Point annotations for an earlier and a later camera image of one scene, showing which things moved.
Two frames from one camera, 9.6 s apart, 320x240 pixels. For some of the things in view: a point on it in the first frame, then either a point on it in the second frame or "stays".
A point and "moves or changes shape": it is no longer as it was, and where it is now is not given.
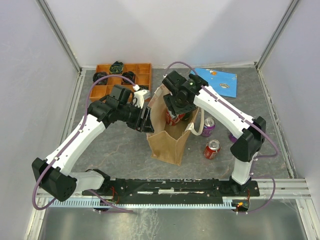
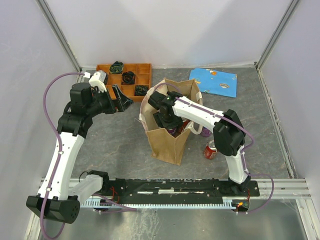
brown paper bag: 167,143 moves or changes shape
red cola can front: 213,146 stays
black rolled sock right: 141,87 stays
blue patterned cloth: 223,83 stays
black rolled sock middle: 130,74 stays
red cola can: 172,119 moves or changes shape
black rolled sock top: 116,68 stays
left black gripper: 144,125 → 115,105
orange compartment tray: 104,87 stays
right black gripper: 169,100 → 178,122
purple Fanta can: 232,138 moves or changes shape
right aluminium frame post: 278,32 stays
